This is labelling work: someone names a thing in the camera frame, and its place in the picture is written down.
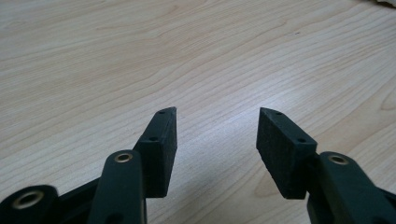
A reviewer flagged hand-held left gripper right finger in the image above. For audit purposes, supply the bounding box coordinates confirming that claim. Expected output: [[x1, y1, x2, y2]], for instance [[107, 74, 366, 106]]
[[256, 106, 396, 224]]

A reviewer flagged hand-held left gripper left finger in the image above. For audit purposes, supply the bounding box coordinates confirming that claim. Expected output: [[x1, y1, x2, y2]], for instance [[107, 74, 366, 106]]
[[88, 106, 178, 224]]

